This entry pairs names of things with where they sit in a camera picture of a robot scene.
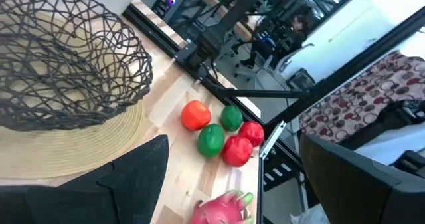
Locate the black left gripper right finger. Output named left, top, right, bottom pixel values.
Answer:
left=297, top=133, right=425, bottom=224

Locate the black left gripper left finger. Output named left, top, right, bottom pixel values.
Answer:
left=0, top=134, right=170, bottom=224

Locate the large green round fruit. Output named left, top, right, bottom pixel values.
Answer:
left=197, top=123, right=226, bottom=159

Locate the pink dragon fruit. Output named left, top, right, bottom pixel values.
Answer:
left=189, top=189, right=255, bottom=224

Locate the orange-red round fruit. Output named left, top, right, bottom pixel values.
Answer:
left=181, top=100, right=213, bottom=132

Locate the red round fruit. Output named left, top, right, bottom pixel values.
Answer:
left=238, top=120, right=265, bottom=148
left=221, top=134, right=254, bottom=168

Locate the small green round fruit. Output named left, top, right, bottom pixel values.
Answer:
left=220, top=104, right=244, bottom=132

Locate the white plastic bag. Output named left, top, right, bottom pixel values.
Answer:
left=290, top=203, right=329, bottom=224

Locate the round woven straw placemat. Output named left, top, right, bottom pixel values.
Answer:
left=0, top=11, right=147, bottom=180

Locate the red circle patterned cloth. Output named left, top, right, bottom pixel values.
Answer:
left=298, top=51, right=425, bottom=144

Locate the person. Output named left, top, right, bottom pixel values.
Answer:
left=240, top=14, right=309, bottom=68

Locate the black computer tower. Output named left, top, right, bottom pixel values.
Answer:
left=151, top=0, right=181, bottom=18

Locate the black wire basket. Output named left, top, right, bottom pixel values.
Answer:
left=0, top=0, right=154, bottom=132

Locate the black metal table frame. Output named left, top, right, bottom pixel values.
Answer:
left=122, top=3, right=425, bottom=224

